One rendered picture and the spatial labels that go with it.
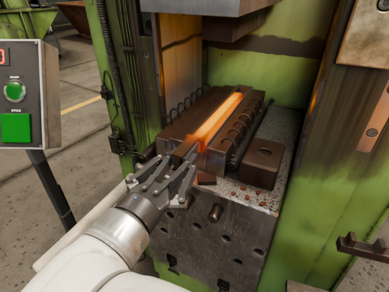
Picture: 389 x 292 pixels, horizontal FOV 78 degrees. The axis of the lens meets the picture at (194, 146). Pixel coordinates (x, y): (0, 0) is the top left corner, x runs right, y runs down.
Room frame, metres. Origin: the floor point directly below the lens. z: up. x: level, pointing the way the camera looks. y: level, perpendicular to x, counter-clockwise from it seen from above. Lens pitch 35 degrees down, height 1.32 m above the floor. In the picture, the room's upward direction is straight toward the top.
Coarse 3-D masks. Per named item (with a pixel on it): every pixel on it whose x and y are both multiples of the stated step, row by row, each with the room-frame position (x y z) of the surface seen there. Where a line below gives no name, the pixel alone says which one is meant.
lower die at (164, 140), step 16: (208, 96) 0.80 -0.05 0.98; (224, 96) 0.78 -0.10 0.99; (192, 112) 0.68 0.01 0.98; (208, 112) 0.66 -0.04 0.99; (240, 112) 0.65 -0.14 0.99; (176, 128) 0.58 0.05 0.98; (192, 128) 0.56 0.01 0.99; (224, 128) 0.56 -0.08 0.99; (240, 128) 0.56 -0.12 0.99; (160, 144) 0.53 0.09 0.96; (176, 144) 0.51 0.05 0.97; (208, 144) 0.48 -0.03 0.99; (224, 144) 0.48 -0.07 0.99; (208, 160) 0.47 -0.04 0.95; (224, 160) 0.45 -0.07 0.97
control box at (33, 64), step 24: (0, 48) 0.63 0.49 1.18; (24, 48) 0.63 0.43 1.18; (48, 48) 0.66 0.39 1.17; (0, 72) 0.60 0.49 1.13; (24, 72) 0.60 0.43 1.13; (48, 72) 0.63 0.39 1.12; (0, 96) 0.57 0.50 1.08; (24, 96) 0.57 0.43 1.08; (48, 96) 0.59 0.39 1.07; (0, 120) 0.54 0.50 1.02; (48, 120) 0.56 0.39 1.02; (0, 144) 0.51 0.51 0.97; (24, 144) 0.51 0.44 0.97; (48, 144) 0.52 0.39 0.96
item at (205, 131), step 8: (232, 96) 0.74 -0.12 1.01; (240, 96) 0.75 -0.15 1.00; (224, 104) 0.67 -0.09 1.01; (232, 104) 0.67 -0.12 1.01; (216, 112) 0.62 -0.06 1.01; (224, 112) 0.62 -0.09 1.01; (208, 120) 0.57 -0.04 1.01; (216, 120) 0.57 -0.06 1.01; (200, 128) 0.52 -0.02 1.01; (208, 128) 0.52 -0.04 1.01; (192, 136) 0.48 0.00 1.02; (200, 136) 0.49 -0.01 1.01; (208, 136) 0.51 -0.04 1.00; (184, 144) 0.43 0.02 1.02; (192, 144) 0.43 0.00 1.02; (200, 144) 0.46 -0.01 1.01; (176, 152) 0.40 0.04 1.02; (184, 152) 0.40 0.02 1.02; (200, 152) 0.46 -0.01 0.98; (176, 160) 0.39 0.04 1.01; (176, 168) 0.39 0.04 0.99
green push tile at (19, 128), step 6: (6, 114) 0.54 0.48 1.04; (12, 114) 0.54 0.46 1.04; (18, 114) 0.54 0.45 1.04; (24, 114) 0.54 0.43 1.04; (30, 114) 0.55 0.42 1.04; (6, 120) 0.54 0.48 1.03; (12, 120) 0.54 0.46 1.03; (18, 120) 0.54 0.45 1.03; (24, 120) 0.54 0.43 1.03; (30, 120) 0.54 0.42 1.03; (6, 126) 0.53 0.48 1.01; (12, 126) 0.53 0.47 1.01; (18, 126) 0.53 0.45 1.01; (24, 126) 0.53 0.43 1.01; (30, 126) 0.53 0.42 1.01; (6, 132) 0.52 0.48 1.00; (12, 132) 0.52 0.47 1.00; (18, 132) 0.52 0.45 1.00; (24, 132) 0.52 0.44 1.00; (30, 132) 0.52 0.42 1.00; (6, 138) 0.51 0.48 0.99; (12, 138) 0.51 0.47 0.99; (18, 138) 0.51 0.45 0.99; (24, 138) 0.51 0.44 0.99; (30, 138) 0.51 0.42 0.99
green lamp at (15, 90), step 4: (12, 84) 0.59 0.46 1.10; (16, 84) 0.59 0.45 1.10; (8, 88) 0.58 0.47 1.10; (12, 88) 0.58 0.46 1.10; (16, 88) 0.58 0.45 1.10; (20, 88) 0.58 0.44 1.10; (8, 92) 0.58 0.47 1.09; (12, 92) 0.58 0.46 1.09; (16, 92) 0.58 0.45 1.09; (20, 92) 0.58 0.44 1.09; (8, 96) 0.57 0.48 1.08; (12, 96) 0.57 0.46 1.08; (16, 96) 0.57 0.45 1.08; (20, 96) 0.57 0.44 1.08
